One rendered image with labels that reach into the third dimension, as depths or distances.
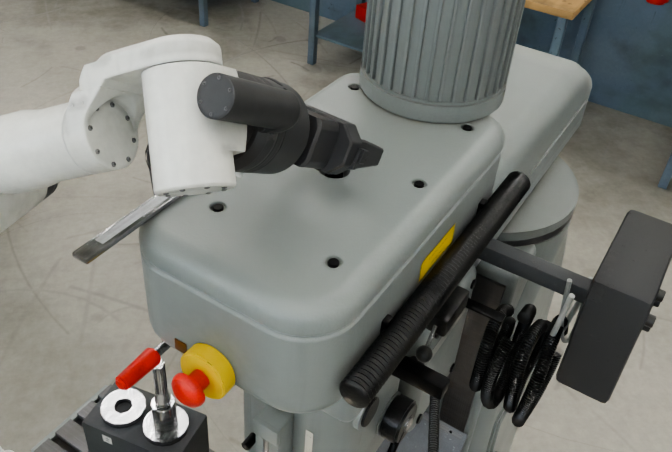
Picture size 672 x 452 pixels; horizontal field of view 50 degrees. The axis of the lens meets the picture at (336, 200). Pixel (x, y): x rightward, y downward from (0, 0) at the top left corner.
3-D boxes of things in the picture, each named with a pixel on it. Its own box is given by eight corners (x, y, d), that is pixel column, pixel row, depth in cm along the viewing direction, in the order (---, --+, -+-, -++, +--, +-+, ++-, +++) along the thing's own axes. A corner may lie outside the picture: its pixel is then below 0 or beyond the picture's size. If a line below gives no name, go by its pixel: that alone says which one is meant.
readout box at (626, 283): (613, 411, 104) (662, 308, 91) (553, 381, 108) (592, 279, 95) (645, 327, 118) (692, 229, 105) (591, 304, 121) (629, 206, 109)
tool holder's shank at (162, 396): (173, 396, 141) (169, 358, 134) (168, 409, 138) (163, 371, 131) (157, 393, 141) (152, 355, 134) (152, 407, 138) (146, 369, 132)
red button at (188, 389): (197, 419, 72) (195, 393, 70) (167, 400, 74) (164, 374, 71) (219, 397, 74) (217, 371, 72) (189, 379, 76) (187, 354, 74)
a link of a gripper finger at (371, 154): (369, 168, 79) (343, 166, 73) (379, 141, 78) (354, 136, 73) (381, 173, 78) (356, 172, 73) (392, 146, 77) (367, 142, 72)
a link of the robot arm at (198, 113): (214, 198, 66) (125, 198, 56) (201, 85, 67) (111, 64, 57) (320, 180, 61) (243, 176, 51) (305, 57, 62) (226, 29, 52)
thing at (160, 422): (180, 415, 145) (178, 396, 142) (173, 434, 141) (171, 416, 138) (158, 411, 146) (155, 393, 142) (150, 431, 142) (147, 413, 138)
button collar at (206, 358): (224, 409, 74) (223, 372, 71) (181, 382, 77) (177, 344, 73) (237, 396, 76) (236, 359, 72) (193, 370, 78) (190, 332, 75)
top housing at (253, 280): (316, 444, 72) (325, 335, 62) (126, 329, 82) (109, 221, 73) (495, 213, 104) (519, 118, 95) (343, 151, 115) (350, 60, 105)
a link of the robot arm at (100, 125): (247, 150, 59) (120, 175, 64) (235, 43, 59) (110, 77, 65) (201, 144, 53) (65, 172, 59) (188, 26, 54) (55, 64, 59)
